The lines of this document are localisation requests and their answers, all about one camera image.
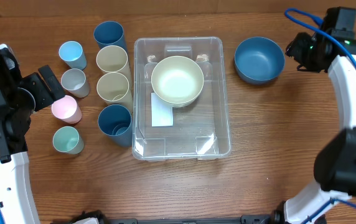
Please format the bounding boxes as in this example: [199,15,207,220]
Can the pink small cup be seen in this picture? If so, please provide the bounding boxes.
[51,95,82,124]

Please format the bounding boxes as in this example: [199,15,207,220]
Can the right blue cable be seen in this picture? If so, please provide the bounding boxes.
[284,7,356,131]

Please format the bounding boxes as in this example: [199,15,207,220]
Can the light blue small cup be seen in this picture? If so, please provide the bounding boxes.
[59,40,87,70]

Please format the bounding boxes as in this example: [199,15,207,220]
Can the mint green small cup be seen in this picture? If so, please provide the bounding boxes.
[52,126,84,154]

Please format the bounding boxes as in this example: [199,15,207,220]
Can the cream tall cup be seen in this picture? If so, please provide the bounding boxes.
[96,45,132,85]
[96,72,133,113]

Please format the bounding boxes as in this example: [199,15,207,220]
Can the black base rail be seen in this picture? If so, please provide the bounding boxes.
[52,210,286,224]

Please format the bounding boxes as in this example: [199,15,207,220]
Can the dark blue tall cup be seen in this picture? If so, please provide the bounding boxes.
[93,21,128,52]
[98,105,133,147]

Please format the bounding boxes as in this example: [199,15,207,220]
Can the grey small cup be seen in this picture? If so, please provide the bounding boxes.
[61,68,90,98]

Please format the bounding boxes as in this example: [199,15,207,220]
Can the cream bowl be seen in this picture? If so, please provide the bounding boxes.
[151,55,205,96]
[155,93,200,108]

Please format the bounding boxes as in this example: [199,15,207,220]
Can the dark blue bowl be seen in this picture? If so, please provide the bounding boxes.
[234,37,286,85]

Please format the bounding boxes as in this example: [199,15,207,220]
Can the near cream tall cup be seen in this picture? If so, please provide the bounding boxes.
[96,72,133,113]

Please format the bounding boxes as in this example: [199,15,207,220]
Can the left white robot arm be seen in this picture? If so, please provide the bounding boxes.
[0,44,65,223]

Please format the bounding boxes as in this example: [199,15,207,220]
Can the far dark blue tall cup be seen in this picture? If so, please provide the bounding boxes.
[93,21,128,52]

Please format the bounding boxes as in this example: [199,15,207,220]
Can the white paper label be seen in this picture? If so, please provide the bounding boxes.
[151,93,173,127]

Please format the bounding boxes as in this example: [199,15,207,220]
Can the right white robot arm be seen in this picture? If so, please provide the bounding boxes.
[281,32,356,223]

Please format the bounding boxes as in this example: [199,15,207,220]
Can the clear plastic storage container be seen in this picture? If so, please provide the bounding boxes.
[132,37,232,161]

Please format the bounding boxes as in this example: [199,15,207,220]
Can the near dark blue tall cup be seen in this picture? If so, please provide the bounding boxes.
[98,105,133,147]

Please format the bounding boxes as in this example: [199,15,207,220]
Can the far cream tall cup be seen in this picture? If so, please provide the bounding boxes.
[96,45,132,85]

